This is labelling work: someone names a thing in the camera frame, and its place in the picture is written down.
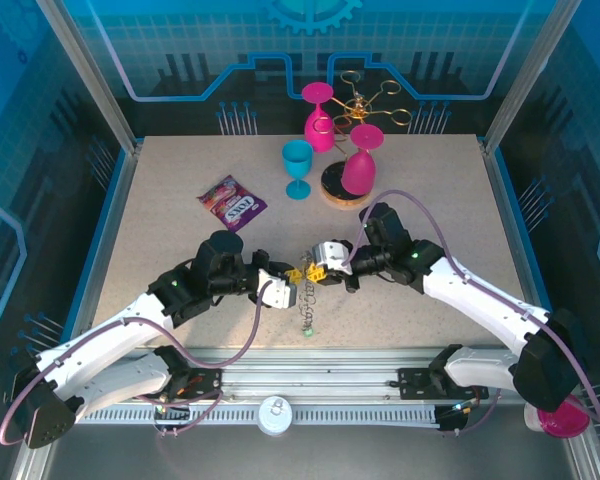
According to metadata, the pink plastic goblet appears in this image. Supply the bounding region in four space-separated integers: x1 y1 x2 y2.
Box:
537 394 592 441
301 82 337 154
340 124 384 196

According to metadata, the aluminium frame post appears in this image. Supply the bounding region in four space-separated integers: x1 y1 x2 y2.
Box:
34 0 144 154
482 0 574 156

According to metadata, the white round cap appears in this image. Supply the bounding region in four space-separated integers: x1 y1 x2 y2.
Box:
258 394 294 437

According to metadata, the white plastic cup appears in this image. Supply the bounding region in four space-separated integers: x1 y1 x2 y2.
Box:
522 402 544 431

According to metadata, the purple candy bag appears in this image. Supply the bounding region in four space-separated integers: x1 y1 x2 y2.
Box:
196 174 269 234

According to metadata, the metal keyring chain with keys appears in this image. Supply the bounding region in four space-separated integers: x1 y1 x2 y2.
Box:
297 252 322 339

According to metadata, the aluminium front rail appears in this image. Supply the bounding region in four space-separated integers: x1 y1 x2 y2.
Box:
129 347 486 401

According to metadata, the blue plastic goblet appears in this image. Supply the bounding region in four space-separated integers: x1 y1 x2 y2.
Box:
281 139 315 201

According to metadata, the aluminium side rail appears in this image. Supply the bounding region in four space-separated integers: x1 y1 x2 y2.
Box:
9 142 144 480
479 142 599 480

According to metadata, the gold wire glass rack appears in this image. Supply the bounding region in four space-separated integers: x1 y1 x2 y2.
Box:
307 69 414 212

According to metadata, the white slotted cable duct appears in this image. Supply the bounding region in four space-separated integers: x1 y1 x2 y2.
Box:
77 403 441 426

